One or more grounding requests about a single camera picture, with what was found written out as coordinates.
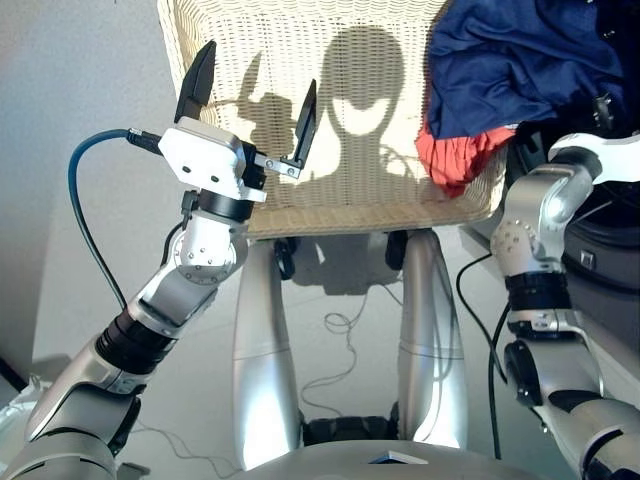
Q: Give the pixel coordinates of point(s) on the pale woven laundry basket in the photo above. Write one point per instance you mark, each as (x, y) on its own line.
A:
(280, 210)

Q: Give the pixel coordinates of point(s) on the silver robot leg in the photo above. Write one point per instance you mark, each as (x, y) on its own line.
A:
(265, 380)
(430, 350)

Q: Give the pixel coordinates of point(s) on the black robot waist block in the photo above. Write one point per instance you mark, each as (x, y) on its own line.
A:
(350, 429)

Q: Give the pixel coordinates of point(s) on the white rounded floor object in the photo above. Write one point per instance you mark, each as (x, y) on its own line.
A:
(17, 420)

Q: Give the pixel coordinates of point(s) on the silver robot torso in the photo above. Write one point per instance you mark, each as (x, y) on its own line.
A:
(390, 465)

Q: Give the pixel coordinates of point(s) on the orange red garment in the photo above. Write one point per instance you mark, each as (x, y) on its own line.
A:
(455, 160)

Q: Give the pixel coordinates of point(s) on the navy blue garment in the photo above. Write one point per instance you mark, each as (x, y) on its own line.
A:
(510, 65)

